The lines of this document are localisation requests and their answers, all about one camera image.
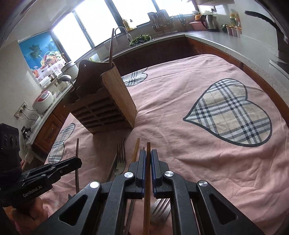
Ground dark thin chopstick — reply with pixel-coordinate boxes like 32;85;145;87
75;138;80;195

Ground light wooden chopstick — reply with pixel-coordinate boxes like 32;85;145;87
123;138;141;235

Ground brown wooden chopstick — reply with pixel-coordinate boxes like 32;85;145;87
143;142;151;235

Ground kitchen sink faucet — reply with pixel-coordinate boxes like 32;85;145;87
114;26;132;42

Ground lower wooden kitchen cabinets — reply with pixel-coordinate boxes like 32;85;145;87
31;36;288;159

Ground person's left hand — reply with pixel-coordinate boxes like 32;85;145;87
4;197;48;234

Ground silver fork near gripper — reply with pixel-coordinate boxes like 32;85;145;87
150;198;171;225

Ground silver fork near holder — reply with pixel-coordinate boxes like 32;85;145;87
106;138;126;182

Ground wooden utensil holder box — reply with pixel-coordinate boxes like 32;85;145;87
63;60;137;134

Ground white red rice cooker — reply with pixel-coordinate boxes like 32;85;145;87
32;90;54;115

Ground small white electric kettle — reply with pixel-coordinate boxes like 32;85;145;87
55;80;68;91

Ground silver spoon in holder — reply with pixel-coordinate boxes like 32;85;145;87
58;74;74;87

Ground pink heart-patterned tablecloth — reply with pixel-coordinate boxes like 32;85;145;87
47;54;288;234

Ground white round cooker pot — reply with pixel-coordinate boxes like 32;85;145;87
61;61;79;80

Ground green rimmed plastic cup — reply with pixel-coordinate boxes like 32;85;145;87
89;53;101;63

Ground tropical fruit window poster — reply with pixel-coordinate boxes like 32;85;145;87
19;32;66;83

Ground green vegetables in sink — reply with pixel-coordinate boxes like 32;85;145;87
129;34;151;46

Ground yellow dish soap bottle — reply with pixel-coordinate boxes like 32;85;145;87
122;19;132;31

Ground dish drying rack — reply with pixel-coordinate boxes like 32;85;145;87
147;9;175;35

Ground pink plastic basin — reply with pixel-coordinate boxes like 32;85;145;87
190;21;207;31

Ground seasoning jar set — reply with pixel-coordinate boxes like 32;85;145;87
226;13;242;38

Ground stainless electric kettle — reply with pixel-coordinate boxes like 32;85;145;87
200;15;219;32

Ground black frying pan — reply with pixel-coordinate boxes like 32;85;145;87
244;11;288;61

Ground wall power outlet strip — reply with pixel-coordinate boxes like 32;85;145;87
14;101;27;119

